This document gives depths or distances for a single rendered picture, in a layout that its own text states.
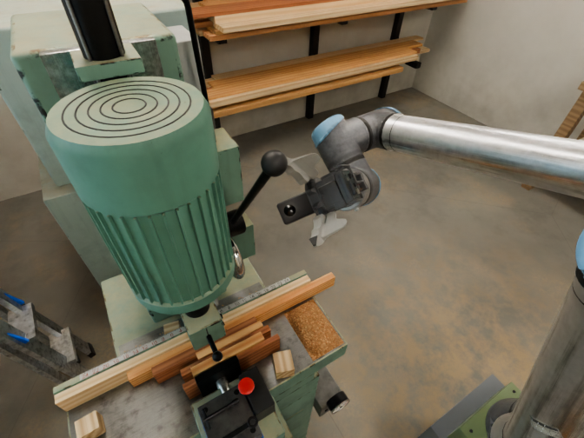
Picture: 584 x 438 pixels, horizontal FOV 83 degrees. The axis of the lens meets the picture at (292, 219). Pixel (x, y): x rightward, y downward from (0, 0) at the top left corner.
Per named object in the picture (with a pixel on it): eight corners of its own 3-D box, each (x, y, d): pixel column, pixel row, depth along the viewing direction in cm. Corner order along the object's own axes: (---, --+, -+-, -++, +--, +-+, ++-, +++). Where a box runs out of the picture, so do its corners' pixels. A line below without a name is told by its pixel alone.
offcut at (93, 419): (106, 431, 67) (99, 427, 64) (84, 444, 65) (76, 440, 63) (102, 414, 69) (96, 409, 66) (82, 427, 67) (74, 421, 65)
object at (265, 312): (134, 387, 73) (128, 381, 70) (132, 379, 74) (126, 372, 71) (334, 285, 93) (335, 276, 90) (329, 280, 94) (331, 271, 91)
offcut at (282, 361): (294, 375, 75) (295, 369, 73) (275, 379, 75) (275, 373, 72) (289, 355, 78) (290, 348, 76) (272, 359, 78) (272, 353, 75)
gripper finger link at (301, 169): (301, 131, 52) (331, 163, 59) (272, 149, 55) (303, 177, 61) (302, 146, 51) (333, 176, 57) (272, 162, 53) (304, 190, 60)
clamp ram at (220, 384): (214, 427, 67) (207, 414, 61) (201, 392, 72) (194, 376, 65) (254, 402, 71) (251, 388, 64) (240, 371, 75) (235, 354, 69)
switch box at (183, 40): (184, 124, 71) (166, 43, 59) (170, 105, 77) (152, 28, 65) (211, 118, 73) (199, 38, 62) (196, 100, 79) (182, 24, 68)
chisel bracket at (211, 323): (195, 355, 70) (188, 336, 64) (176, 303, 78) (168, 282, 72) (228, 338, 72) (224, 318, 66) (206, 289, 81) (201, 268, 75)
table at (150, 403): (95, 576, 57) (80, 578, 53) (75, 406, 75) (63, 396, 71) (369, 388, 79) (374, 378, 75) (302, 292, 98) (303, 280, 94)
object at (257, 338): (199, 388, 73) (193, 376, 68) (195, 380, 74) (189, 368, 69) (265, 352, 79) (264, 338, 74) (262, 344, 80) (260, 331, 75)
